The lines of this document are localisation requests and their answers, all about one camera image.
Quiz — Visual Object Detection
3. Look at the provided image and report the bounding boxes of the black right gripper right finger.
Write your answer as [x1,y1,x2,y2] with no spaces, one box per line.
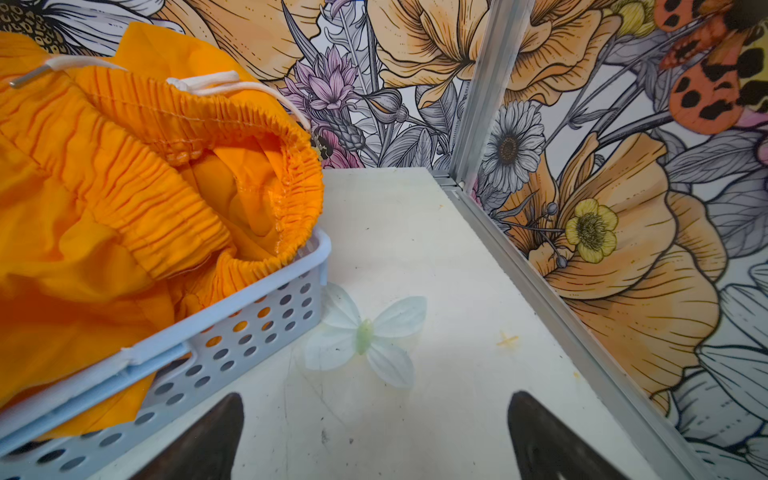
[507,391,627,480]

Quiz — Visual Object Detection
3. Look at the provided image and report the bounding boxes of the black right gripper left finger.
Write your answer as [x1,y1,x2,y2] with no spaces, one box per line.
[131,393,245,480]

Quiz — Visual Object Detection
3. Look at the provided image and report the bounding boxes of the orange drawstring shorts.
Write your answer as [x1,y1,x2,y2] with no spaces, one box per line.
[1,23,324,409]

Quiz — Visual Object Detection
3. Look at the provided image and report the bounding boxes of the light blue perforated laundry basket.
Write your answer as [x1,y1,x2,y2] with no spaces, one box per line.
[1,229,332,479]

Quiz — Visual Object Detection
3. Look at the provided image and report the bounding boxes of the aluminium frame corner post right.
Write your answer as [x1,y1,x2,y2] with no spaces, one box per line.
[451,0,535,194]

